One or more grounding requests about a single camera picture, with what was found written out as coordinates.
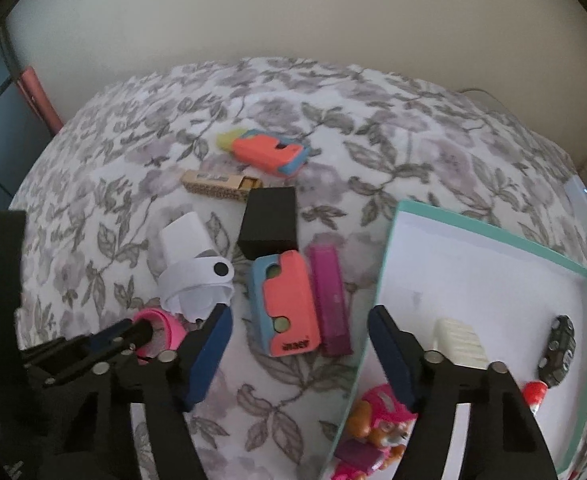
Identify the orange blue yellow-tipped toy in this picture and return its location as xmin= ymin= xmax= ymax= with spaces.
xmin=217 ymin=129 xmax=308 ymax=177

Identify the black rectangular box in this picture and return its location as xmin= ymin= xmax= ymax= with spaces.
xmin=237 ymin=186 xmax=299 ymax=261

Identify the floral grey white blanket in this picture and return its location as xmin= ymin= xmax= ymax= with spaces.
xmin=11 ymin=57 xmax=587 ymax=480

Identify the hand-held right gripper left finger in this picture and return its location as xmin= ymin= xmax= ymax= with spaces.
xmin=92 ymin=303 xmax=234 ymax=480

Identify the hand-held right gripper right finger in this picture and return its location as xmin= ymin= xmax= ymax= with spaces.
xmin=368 ymin=305 xmax=557 ymax=480

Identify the beige cable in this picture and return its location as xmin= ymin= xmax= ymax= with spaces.
xmin=457 ymin=87 xmax=505 ymax=111

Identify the pink board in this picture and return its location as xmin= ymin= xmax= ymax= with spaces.
xmin=18 ymin=66 xmax=64 ymax=133

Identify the teal shallow cardboard box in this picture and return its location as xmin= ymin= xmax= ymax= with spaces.
xmin=318 ymin=199 xmax=587 ymax=480

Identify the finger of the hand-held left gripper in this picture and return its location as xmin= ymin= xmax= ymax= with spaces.
xmin=42 ymin=344 xmax=142 ymax=391
xmin=21 ymin=320 xmax=154 ymax=367

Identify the pink ring toy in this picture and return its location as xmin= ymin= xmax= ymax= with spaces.
xmin=132 ymin=310 xmax=187 ymax=361

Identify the red white tube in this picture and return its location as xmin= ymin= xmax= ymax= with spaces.
xmin=522 ymin=381 xmax=549 ymax=416

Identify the white power strip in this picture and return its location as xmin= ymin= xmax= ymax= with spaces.
xmin=563 ymin=177 xmax=587 ymax=246

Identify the cream plastic comb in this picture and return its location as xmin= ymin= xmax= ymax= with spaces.
xmin=433 ymin=316 xmax=489 ymax=368

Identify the purple plastic bar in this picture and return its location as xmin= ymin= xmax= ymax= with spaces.
xmin=307 ymin=243 xmax=353 ymax=358

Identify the orange blue toy case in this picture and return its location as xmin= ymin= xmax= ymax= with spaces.
xmin=247 ymin=250 xmax=321 ymax=358

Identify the white strap case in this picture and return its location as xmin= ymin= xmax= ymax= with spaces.
xmin=158 ymin=211 xmax=235 ymax=323

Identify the tan patterned small box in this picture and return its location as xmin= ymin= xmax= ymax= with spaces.
xmin=181 ymin=170 xmax=262 ymax=206

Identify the black toy car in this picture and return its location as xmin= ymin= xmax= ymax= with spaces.
xmin=537 ymin=315 xmax=577 ymax=386

